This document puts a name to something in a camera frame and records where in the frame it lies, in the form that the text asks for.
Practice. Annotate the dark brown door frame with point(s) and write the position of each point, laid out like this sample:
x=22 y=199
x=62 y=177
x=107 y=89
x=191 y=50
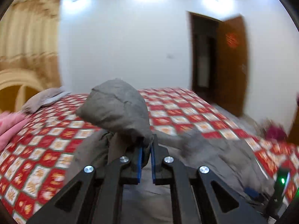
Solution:
x=204 y=51

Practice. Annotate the pink folded blanket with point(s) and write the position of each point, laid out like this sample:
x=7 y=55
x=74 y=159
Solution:
x=11 y=124

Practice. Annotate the grey quilted down jacket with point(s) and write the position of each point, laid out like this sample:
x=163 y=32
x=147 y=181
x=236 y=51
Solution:
x=121 y=113

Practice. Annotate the red double happiness sticker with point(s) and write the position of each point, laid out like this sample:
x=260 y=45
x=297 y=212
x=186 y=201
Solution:
x=232 y=40

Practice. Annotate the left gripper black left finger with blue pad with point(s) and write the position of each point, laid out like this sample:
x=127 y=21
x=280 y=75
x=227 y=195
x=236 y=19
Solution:
x=94 y=195

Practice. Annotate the white wall switch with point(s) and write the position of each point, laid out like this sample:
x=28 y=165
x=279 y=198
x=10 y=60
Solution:
x=169 y=56

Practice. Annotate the brown wooden door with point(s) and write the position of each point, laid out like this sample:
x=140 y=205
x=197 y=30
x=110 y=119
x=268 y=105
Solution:
x=231 y=68

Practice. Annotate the grey striped pillow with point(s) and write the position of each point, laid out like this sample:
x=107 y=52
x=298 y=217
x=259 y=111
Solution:
x=43 y=99

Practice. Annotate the red teddy bear bedspread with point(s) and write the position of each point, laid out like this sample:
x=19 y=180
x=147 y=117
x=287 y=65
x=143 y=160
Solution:
x=34 y=163

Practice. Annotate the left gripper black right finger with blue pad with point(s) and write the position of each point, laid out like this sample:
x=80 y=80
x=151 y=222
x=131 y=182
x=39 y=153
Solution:
x=198 y=195

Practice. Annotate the tan patterned curtain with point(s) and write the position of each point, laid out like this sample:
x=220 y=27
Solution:
x=29 y=39

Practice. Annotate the cream wooden headboard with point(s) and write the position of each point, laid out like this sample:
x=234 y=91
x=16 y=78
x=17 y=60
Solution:
x=17 y=86

